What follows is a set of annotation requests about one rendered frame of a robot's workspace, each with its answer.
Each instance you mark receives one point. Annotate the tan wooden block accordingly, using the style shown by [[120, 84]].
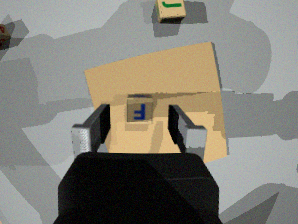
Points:
[[170, 10], [4, 36], [139, 109]]

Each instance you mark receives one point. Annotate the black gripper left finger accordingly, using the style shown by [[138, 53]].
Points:
[[88, 136]]

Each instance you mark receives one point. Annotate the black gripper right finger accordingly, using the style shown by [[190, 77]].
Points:
[[189, 137]]

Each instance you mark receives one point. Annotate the tan flat mat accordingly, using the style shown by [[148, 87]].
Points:
[[186, 76]]

